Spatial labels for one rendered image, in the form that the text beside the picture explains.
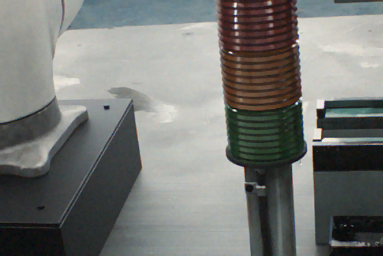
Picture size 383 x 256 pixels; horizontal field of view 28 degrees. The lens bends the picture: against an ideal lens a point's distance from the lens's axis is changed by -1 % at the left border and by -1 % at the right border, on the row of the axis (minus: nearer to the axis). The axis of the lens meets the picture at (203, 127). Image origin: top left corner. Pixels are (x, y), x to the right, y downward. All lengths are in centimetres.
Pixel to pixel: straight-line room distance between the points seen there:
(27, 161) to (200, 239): 23
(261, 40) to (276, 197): 14
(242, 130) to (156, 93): 85
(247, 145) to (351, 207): 33
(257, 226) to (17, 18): 41
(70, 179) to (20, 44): 16
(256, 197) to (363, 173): 27
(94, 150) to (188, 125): 34
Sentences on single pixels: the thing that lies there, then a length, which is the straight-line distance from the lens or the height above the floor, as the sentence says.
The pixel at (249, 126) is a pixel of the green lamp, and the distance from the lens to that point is 56.
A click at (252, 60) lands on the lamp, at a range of 55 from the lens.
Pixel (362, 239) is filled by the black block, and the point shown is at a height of 86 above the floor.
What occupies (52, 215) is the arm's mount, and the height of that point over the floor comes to 90.
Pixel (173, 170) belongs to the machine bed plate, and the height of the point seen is 80.
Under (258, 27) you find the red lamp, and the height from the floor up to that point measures 114.
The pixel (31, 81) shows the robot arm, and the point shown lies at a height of 100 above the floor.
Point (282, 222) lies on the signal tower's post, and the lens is 62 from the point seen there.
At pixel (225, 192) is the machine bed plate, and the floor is 80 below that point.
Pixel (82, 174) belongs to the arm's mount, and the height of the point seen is 91.
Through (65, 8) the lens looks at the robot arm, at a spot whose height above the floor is 105.
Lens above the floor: 129
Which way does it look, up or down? 23 degrees down
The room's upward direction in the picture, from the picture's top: 6 degrees counter-clockwise
